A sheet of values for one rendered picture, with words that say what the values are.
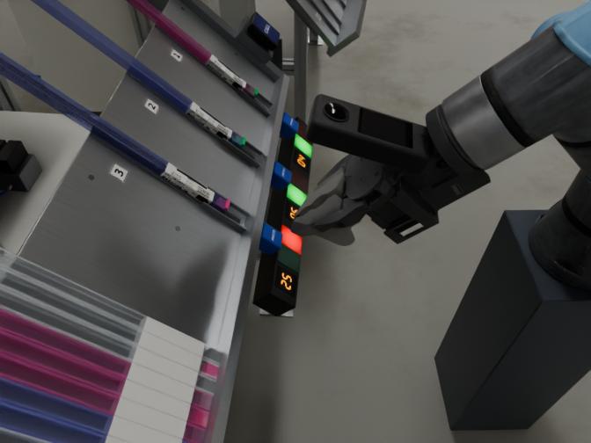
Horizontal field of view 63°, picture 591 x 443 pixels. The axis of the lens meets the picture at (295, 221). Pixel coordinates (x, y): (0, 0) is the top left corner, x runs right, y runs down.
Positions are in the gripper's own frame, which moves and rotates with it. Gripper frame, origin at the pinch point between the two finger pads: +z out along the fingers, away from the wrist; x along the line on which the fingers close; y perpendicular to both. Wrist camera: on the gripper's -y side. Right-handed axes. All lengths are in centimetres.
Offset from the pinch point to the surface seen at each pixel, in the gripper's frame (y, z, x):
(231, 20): -10, 16, 58
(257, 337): 41, 62, 23
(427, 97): 80, 25, 137
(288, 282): 4.7, 5.9, -3.3
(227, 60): -12.1, 4.9, 25.8
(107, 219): -17.7, 4.9, -8.7
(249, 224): -3.6, 3.8, -0.6
